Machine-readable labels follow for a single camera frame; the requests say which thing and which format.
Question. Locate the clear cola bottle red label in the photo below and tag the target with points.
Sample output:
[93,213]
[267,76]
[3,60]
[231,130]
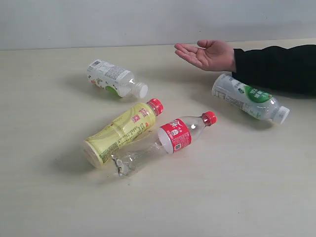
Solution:
[166,140]

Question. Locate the yellow bottle red cap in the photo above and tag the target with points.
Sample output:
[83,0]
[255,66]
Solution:
[121,131]

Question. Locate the white green label bottle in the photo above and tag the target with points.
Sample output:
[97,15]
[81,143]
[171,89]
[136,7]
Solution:
[257,103]

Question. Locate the white fruit label bottle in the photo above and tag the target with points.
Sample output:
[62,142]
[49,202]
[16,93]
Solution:
[117,79]

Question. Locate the person's open hand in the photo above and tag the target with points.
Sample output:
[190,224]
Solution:
[208,55]

